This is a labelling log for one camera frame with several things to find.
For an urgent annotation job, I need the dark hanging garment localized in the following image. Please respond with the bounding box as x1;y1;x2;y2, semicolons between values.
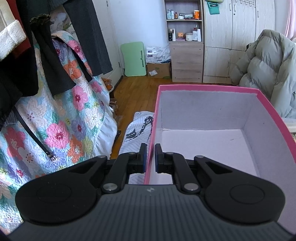
1;1;112;126

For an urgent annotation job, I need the teal wall organizer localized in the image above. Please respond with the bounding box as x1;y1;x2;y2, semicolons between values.
207;1;220;15

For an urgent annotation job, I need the grey puffer jacket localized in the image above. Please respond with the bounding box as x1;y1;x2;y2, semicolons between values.
230;30;295;119

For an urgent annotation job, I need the pack of white packages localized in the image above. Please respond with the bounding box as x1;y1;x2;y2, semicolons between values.
145;45;171;63

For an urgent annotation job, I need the wooden shelf cabinet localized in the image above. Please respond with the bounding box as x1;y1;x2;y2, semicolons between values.
164;1;205;83

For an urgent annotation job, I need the floral quilted blanket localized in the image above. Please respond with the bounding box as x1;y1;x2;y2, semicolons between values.
1;30;117;234

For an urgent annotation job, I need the white fleece cuff garment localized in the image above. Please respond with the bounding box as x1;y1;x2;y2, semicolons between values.
0;20;27;61

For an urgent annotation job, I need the brown cardboard box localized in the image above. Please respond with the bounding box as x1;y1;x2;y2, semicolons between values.
147;62;171;79

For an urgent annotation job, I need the light wood wardrobe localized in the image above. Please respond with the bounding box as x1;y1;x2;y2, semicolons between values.
203;0;275;84

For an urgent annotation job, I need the white jar on shelf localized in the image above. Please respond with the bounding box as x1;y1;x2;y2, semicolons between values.
185;33;193;42

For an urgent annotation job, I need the orange bottle on shelf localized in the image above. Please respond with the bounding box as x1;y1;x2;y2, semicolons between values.
194;9;200;20

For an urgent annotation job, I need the white printed table cloth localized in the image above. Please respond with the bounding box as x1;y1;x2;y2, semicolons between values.
119;111;154;185

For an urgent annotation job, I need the pink cardboard shoe box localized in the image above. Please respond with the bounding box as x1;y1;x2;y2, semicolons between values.
151;84;295;232

